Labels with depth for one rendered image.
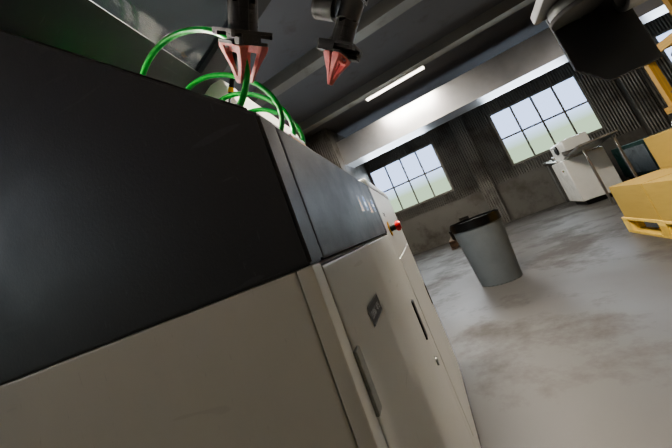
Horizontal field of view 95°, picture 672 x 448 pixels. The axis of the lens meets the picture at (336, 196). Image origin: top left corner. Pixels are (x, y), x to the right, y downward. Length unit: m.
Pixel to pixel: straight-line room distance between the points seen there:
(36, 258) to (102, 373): 0.17
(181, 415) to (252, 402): 0.08
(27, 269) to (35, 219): 0.06
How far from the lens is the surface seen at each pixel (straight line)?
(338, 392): 0.32
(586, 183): 6.62
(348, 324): 0.33
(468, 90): 6.94
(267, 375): 0.34
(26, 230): 0.54
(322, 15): 0.90
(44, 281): 0.52
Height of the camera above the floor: 0.79
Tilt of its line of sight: 10 degrees up
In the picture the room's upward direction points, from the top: 21 degrees counter-clockwise
